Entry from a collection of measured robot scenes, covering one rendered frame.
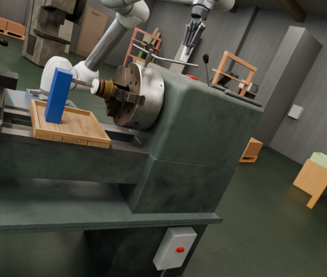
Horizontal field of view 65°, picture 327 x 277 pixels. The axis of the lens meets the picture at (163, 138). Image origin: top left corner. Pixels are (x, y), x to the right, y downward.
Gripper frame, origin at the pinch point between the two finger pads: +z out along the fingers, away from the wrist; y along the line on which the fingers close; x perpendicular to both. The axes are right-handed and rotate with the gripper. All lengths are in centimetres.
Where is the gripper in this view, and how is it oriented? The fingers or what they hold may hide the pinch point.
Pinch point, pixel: (185, 54)
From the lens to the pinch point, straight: 124.1
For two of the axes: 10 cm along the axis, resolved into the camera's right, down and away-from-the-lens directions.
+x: 8.2, 1.5, 5.6
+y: 4.8, 3.7, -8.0
